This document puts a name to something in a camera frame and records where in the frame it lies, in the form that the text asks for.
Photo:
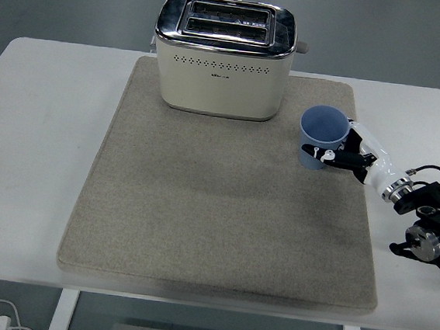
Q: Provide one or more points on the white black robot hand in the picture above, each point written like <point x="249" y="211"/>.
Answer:
<point x="379" y="168"/>

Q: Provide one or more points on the blue ribbed plastic cup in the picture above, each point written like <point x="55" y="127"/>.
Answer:
<point x="321" y="126"/>

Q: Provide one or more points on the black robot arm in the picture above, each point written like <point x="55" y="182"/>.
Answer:
<point x="439" y="198"/>

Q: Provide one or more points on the cream and chrome toaster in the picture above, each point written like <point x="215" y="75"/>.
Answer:
<point x="219" y="91"/>

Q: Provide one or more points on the beige fabric mat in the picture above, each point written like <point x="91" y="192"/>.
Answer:
<point x="200" y="210"/>

